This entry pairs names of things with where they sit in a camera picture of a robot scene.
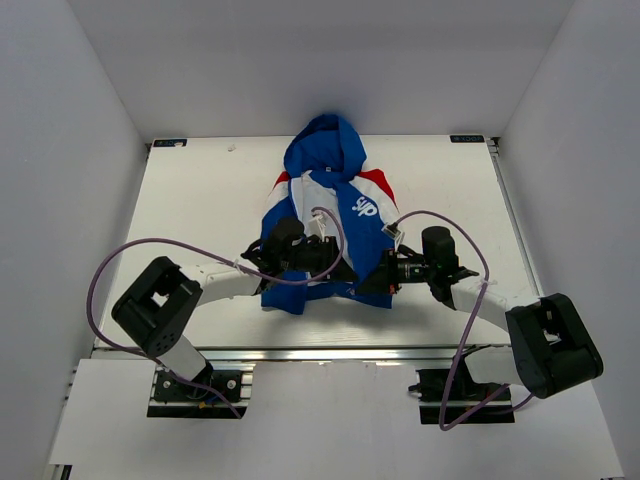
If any blue white red hooded jacket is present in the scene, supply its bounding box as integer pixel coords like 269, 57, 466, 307
259, 113, 401, 316

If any blue corner label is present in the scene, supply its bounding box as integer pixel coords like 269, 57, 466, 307
152, 139, 187, 148
449, 134, 485, 144

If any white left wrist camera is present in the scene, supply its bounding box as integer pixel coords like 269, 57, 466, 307
306, 211, 326, 241

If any blue left corner label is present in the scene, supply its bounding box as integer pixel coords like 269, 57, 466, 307
152, 139, 187, 148

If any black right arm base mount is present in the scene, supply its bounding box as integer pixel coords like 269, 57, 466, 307
407, 369, 515, 426

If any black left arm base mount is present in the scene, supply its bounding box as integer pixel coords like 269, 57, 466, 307
147, 363, 254, 420

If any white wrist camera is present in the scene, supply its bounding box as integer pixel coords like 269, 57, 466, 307
306, 211, 326, 241
382, 222, 405, 249

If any aluminium right side rail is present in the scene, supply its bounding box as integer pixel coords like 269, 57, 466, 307
486, 137, 544, 296

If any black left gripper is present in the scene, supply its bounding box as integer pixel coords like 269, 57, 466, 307
280, 236, 359, 282

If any blue right corner label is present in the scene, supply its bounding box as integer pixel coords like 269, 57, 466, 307
449, 134, 485, 144

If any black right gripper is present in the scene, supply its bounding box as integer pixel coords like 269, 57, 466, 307
355, 248, 436, 294

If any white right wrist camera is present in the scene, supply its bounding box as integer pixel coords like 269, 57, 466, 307
382, 222, 405, 249

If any aluminium front table rail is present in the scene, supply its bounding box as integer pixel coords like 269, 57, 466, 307
92, 344, 511, 364

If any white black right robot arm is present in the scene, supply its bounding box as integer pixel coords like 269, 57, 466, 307
356, 226, 604, 399

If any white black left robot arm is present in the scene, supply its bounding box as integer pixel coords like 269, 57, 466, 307
111, 217, 358, 399

